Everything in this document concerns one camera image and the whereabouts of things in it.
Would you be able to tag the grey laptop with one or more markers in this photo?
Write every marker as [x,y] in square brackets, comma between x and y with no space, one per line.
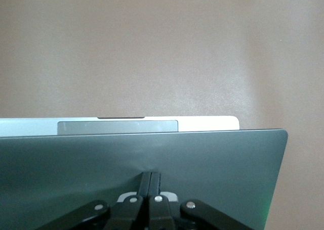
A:
[202,164]

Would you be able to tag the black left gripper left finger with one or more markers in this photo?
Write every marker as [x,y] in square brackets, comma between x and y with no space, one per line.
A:
[126,212]

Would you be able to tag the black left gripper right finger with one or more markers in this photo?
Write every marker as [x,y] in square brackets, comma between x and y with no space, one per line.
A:
[162,214]

